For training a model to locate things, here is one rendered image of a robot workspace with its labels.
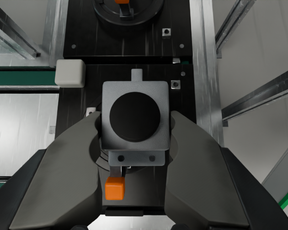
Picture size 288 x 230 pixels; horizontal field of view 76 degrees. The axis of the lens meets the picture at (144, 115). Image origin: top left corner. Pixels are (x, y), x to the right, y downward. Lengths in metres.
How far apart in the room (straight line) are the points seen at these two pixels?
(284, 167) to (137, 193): 0.20
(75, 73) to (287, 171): 0.33
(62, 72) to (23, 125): 0.15
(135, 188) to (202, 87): 0.21
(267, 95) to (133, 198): 0.24
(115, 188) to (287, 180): 0.20
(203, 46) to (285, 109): 0.25
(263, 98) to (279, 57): 0.30
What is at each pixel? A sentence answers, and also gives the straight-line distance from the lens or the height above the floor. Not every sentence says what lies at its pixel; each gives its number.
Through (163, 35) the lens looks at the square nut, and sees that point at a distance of 0.37.
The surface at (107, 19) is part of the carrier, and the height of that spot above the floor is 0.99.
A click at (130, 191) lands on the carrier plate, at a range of 0.31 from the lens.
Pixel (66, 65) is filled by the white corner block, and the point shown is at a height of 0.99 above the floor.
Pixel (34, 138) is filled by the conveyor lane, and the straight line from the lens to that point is 0.43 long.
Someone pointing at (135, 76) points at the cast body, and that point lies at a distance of 0.17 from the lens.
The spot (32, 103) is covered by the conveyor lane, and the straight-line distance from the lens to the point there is 0.44.
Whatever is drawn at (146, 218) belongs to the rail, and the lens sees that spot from 0.33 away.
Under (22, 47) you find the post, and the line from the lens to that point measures 0.39.
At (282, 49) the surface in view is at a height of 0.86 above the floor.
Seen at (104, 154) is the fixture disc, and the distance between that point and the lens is 0.30.
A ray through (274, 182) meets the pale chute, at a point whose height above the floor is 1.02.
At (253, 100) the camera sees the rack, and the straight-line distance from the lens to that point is 0.31.
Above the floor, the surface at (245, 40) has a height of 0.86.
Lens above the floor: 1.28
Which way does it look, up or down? 78 degrees down
